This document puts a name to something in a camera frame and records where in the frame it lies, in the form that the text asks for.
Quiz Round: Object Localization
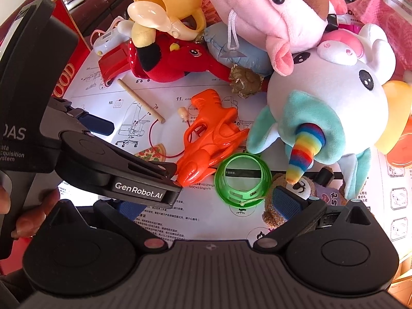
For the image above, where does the white pictogram leaflet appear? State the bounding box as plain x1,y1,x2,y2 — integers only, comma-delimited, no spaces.
375,148,412,245

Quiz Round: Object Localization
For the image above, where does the white unicorn plush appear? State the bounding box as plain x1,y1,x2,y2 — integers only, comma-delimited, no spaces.
246,22,396,200

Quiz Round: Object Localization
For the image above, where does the white instruction sheet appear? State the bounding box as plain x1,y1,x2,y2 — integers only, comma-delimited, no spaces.
61,51,380,242

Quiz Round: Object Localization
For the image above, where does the wooden stick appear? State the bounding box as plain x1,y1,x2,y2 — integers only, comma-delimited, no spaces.
117,79,166,124

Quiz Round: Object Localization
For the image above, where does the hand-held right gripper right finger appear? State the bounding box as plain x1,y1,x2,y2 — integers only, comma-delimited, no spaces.
253,188,379,252

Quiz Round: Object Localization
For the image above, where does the red cardboard box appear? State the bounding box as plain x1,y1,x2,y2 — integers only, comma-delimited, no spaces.
51,0,92,99

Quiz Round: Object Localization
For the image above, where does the red plush toy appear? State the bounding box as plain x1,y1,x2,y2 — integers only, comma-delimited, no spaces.
129,34,232,82

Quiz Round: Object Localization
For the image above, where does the pizza slice toy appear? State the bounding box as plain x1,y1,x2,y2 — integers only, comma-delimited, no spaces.
133,143,168,165

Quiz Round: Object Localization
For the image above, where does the silver foil balloon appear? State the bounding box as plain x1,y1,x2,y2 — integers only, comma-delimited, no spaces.
204,22,274,74

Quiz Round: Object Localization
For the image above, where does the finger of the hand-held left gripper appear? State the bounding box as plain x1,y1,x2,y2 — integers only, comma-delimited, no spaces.
97,145,183,209
48,98,115,136

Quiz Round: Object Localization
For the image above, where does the red plastic tray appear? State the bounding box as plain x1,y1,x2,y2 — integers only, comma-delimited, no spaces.
98,45,136,87

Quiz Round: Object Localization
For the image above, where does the person's left hand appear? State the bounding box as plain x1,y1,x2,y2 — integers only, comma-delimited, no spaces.
11,188,62,241

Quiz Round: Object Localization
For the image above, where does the pink pig plush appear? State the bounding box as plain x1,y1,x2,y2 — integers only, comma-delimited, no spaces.
183,0,348,76

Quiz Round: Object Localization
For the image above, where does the orange toy water gun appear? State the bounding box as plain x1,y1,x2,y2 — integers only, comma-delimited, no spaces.
175,90,250,187

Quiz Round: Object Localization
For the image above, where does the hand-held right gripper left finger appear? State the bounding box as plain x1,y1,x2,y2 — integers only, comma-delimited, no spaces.
48,199,175,249

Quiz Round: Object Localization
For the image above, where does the crumpled gold foil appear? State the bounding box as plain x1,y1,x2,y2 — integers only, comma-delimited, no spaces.
228,64,269,99

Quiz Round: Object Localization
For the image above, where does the pink striped cloth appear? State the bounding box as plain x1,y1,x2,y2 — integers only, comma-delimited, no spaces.
346,0,412,81

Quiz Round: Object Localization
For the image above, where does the small brown plush with tag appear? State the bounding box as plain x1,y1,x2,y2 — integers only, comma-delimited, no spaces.
262,167,348,227

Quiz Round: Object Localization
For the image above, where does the white toy camera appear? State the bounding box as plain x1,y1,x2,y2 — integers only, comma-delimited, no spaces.
92,22,134,59

